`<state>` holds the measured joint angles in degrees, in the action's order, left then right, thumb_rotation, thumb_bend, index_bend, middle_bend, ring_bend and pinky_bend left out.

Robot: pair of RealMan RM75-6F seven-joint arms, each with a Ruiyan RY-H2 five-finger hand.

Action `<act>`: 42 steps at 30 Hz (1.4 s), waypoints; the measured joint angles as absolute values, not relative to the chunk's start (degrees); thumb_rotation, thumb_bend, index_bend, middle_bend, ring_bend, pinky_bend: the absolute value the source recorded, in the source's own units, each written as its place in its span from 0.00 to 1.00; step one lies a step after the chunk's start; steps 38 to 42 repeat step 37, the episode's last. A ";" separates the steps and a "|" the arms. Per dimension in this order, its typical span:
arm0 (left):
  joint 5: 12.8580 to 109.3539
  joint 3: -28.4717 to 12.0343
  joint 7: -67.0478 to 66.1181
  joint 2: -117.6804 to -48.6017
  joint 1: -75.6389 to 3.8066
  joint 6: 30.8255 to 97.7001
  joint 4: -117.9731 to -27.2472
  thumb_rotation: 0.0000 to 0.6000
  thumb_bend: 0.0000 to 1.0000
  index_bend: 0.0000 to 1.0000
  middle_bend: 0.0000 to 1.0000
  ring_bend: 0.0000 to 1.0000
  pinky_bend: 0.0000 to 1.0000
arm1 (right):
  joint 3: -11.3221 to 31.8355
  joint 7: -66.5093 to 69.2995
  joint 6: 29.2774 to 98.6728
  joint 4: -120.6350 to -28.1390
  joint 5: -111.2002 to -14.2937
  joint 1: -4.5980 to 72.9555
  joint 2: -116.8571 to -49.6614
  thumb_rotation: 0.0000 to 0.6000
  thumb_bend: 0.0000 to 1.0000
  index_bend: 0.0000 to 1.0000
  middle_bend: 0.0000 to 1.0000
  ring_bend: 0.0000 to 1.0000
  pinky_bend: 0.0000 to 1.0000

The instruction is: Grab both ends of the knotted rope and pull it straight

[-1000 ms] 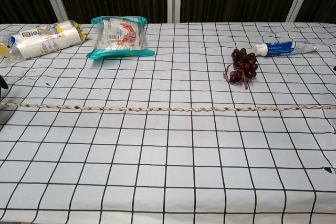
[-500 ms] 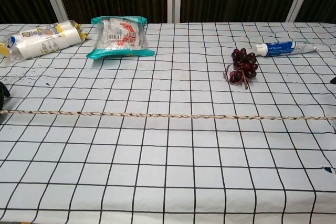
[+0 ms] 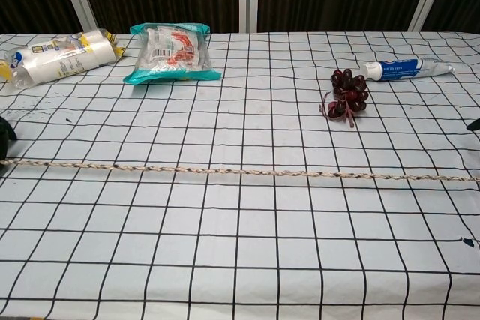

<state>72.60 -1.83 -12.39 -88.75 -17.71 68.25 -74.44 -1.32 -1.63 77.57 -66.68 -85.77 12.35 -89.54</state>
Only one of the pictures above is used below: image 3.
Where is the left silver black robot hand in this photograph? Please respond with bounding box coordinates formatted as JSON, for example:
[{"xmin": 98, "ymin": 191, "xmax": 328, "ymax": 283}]
[{"xmin": 0, "ymin": 116, "xmax": 18, "ymax": 162}]

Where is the beige braided rope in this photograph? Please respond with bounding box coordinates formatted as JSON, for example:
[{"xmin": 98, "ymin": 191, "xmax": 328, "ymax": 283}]
[{"xmin": 0, "ymin": 158, "xmax": 480, "ymax": 183}]

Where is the blue white toothpaste tube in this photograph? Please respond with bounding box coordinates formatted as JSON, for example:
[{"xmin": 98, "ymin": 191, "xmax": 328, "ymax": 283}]
[{"xmin": 361, "ymin": 57, "xmax": 456, "ymax": 82}]

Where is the white yellow snack pack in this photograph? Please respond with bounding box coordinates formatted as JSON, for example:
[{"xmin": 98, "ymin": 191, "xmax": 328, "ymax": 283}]
[{"xmin": 0, "ymin": 28, "xmax": 127, "ymax": 89}]

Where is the dark red grape bunch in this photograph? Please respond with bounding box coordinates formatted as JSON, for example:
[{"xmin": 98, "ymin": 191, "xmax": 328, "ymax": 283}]
[{"xmin": 319, "ymin": 67, "xmax": 371, "ymax": 129}]

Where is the teal cotton swab bag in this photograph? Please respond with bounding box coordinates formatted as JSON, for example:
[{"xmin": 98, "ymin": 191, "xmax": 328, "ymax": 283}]
[{"xmin": 123, "ymin": 22, "xmax": 223, "ymax": 85}]

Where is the white black checkered tablecloth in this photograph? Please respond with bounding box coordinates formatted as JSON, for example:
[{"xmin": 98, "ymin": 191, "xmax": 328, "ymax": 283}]
[{"xmin": 0, "ymin": 31, "xmax": 480, "ymax": 320}]

